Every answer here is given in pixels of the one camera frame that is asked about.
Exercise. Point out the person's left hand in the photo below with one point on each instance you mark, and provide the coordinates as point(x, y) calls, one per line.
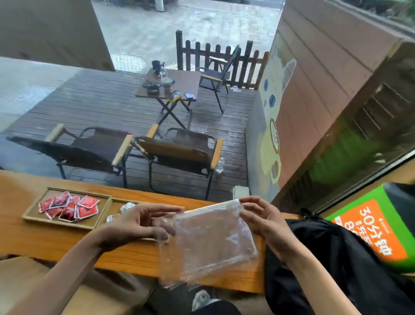
point(129, 225)

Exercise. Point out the person's right hand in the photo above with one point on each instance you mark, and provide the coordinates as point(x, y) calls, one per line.
point(272, 227)

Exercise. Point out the person's left thumb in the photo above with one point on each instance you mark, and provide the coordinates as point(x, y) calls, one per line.
point(158, 234)

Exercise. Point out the person's right thumb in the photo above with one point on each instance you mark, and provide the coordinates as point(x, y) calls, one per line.
point(248, 223)

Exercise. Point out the clear plastic zip bag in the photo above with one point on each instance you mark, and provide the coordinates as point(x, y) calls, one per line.
point(210, 246)

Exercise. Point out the person's left forearm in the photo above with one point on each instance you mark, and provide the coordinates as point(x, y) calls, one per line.
point(61, 279)

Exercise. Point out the person's right forearm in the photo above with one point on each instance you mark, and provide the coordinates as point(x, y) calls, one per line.
point(319, 285)

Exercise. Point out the white box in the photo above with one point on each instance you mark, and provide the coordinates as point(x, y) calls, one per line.
point(240, 192)

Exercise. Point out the white sachet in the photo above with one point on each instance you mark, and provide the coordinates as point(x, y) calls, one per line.
point(127, 207)

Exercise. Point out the wooden tray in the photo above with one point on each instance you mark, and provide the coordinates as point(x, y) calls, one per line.
point(35, 214)
point(113, 206)

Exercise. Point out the clear plastic water bottle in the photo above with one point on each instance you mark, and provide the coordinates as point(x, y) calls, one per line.
point(220, 165)

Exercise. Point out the white shoe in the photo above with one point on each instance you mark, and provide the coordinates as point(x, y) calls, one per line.
point(200, 299)

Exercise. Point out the brown folding chair wooden armrests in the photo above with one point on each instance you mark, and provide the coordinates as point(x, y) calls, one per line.
point(175, 151)

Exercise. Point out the person's black trouser leg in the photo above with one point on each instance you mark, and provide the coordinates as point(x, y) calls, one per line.
point(217, 308)

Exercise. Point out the pile of red sachets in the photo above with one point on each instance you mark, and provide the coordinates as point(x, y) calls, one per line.
point(69, 207)

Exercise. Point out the dark folding chair wooden armrests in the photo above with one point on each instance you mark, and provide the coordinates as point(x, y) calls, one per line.
point(94, 149)

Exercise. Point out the black backpack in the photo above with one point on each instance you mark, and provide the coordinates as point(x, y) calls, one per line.
point(350, 275)

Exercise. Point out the green and orange sign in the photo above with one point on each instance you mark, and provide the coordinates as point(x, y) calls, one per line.
point(373, 233)

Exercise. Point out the white litter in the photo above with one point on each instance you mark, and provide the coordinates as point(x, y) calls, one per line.
point(236, 89)

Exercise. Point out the yellow and black box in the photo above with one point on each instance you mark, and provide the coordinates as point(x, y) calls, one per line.
point(175, 96)

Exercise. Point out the black folding chair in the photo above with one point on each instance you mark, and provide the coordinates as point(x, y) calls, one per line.
point(215, 78)

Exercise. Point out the grey cup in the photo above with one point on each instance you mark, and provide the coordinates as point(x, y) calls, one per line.
point(166, 85)

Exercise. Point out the brown folding table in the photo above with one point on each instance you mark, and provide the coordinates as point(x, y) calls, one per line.
point(186, 82)

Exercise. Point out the dark wooden picket fence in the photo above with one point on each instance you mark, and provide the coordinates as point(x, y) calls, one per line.
point(248, 65)

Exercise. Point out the clear drinking glass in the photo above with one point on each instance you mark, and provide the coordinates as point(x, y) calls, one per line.
point(162, 72)

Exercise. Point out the black coffee grinder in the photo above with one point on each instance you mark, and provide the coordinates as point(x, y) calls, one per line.
point(156, 67)

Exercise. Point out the round manhole cover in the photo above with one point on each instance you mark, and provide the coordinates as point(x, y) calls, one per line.
point(129, 63)

